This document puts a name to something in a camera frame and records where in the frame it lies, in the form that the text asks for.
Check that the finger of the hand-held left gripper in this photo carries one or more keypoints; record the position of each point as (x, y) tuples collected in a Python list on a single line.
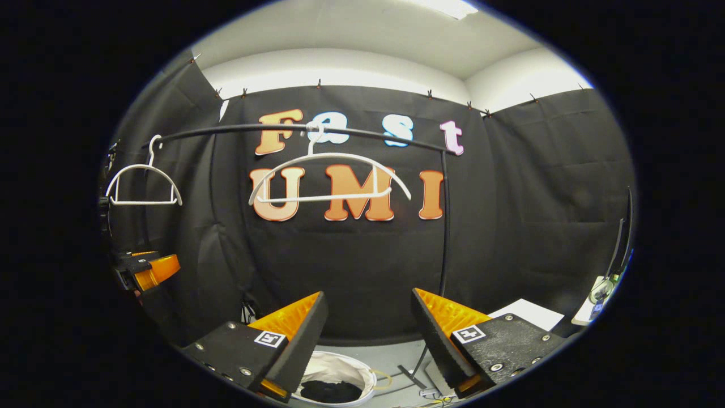
[(141, 254), (161, 269)]

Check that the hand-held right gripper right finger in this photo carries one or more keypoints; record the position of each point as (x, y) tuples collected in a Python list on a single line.
[(439, 351)]

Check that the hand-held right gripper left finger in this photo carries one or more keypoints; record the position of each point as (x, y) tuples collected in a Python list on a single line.
[(300, 351)]

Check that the white laundry hamper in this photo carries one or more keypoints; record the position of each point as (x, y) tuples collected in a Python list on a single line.
[(334, 365)]

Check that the black knit jacket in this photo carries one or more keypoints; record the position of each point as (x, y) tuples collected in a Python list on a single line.
[(331, 392)]

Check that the white plastic hanger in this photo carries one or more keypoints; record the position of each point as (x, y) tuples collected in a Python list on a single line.
[(334, 154), (149, 161)]

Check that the black metal clothes rack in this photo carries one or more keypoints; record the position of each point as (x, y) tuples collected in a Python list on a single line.
[(215, 131)]

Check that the white paper sheet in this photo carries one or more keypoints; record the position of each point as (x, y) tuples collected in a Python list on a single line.
[(527, 313)]

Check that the small round clear object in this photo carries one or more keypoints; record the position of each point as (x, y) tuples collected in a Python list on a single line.
[(601, 290)]

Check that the thin black stand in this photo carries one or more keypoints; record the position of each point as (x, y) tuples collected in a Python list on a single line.
[(618, 249)]

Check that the row of small backdrop clips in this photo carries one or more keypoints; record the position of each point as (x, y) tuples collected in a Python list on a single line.
[(319, 84)]

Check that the ceiling light panel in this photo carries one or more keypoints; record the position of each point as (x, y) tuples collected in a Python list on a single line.
[(450, 8)]

